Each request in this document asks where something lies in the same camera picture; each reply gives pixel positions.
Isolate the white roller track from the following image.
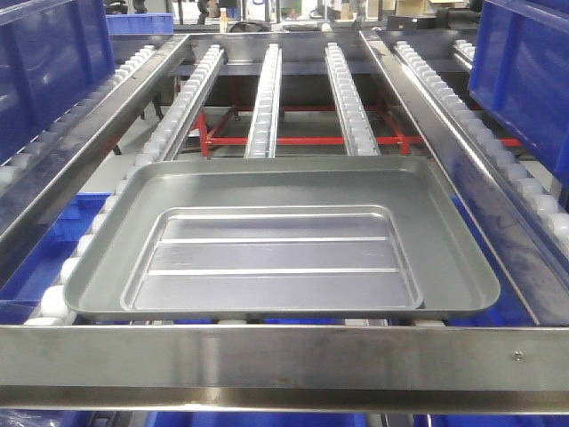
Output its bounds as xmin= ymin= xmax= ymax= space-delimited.
xmin=244 ymin=44 xmax=282 ymax=158
xmin=325 ymin=43 xmax=380 ymax=157
xmin=24 ymin=44 xmax=224 ymax=326

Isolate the left white roller track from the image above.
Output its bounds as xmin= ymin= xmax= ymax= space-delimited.
xmin=24 ymin=44 xmax=224 ymax=326

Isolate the small silver ribbed tray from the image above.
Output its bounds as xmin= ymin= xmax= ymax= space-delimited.
xmin=122 ymin=205 xmax=423 ymax=318

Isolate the red metal cart frame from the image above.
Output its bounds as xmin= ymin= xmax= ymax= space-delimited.
xmin=190 ymin=104 xmax=522 ymax=157

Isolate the large grey metal tray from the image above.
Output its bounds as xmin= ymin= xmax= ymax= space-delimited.
xmin=65 ymin=155 xmax=500 ymax=320

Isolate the blue bin upper right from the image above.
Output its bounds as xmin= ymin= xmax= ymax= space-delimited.
xmin=469 ymin=1 xmax=568 ymax=185

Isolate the blue bin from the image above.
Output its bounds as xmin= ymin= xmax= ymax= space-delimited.
xmin=469 ymin=1 xmax=568 ymax=185
xmin=1 ymin=1 xmax=115 ymax=161

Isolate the right white roller track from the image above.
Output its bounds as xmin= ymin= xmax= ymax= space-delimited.
xmin=325 ymin=43 xmax=380 ymax=157

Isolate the steel roller rack frame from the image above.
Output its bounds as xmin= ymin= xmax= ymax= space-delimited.
xmin=1 ymin=29 xmax=568 ymax=414

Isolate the middle white roller track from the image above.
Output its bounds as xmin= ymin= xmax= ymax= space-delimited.
xmin=244 ymin=44 xmax=282 ymax=158

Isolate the distant blue crate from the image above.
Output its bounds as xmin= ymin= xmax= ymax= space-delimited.
xmin=106 ymin=13 xmax=174 ymax=35

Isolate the blue bin upper left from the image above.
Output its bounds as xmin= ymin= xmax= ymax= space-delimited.
xmin=1 ymin=1 xmax=115 ymax=161

